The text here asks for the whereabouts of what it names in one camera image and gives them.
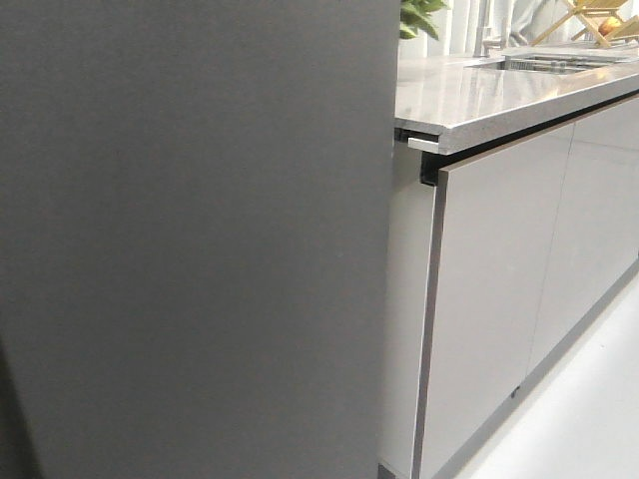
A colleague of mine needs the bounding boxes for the green plant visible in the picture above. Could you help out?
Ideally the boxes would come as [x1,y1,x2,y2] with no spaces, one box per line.
[399,0,449,40]

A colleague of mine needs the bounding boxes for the grey fridge body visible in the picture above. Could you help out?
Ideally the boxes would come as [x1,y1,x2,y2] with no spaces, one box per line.
[1,1,399,478]

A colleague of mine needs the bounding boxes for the wooden dish rack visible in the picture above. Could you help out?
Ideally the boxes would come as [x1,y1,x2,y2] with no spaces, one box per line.
[531,0,638,48]

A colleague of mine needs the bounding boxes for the white side panel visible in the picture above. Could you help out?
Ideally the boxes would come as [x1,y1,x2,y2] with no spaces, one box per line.
[378,143,434,478]

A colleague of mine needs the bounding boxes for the steel sink faucet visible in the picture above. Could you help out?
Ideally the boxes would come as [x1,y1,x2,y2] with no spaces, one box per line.
[473,0,512,58]

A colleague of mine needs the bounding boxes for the grey stone countertop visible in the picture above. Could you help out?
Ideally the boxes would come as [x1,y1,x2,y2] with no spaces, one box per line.
[394,44,638,156]

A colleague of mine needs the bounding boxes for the steel kitchen sink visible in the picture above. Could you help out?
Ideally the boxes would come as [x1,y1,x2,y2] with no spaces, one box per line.
[463,48,638,76]

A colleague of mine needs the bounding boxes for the grey base cabinet doors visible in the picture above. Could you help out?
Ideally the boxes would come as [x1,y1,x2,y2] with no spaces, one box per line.
[411,98,638,478]

